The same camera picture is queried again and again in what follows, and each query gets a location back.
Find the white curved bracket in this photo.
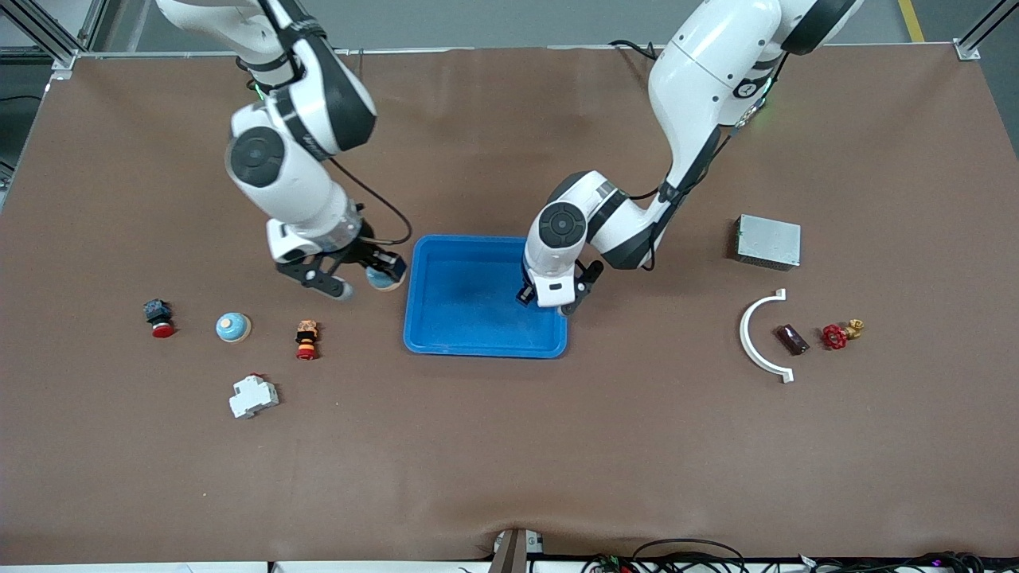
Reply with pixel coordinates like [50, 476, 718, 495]
[739, 288, 795, 384]

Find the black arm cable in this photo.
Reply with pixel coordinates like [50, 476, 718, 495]
[625, 48, 785, 275]
[328, 158, 414, 248]

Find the white circuit breaker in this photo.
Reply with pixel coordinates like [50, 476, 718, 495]
[228, 373, 280, 420]

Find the silver metal box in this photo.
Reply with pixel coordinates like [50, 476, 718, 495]
[734, 214, 802, 271]

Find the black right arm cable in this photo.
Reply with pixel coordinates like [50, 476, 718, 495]
[328, 158, 414, 248]

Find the blue plastic tray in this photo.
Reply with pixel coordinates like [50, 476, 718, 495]
[402, 234, 569, 360]

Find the red push button black base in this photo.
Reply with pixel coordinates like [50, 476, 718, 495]
[143, 298, 177, 339]

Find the black looped cable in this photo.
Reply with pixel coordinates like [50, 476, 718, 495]
[631, 539, 747, 573]

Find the brown mounting pole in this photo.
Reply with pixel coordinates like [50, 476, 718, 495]
[487, 528, 546, 573]

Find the dark electrolytic capacitor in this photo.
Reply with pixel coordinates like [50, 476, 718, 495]
[775, 324, 811, 357]

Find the black cable bundle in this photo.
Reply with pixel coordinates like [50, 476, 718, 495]
[796, 551, 1019, 573]

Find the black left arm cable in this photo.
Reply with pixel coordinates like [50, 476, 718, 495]
[625, 48, 785, 275]

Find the brass valve red handle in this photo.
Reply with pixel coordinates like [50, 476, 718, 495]
[822, 318, 865, 351]

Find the blue bell cream button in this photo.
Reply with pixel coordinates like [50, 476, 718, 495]
[215, 312, 252, 344]
[365, 265, 407, 293]

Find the aluminium frame profile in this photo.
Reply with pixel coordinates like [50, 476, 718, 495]
[954, 0, 1019, 61]
[0, 0, 108, 80]

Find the brown table mat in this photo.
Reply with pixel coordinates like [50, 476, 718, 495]
[0, 44, 1019, 564]

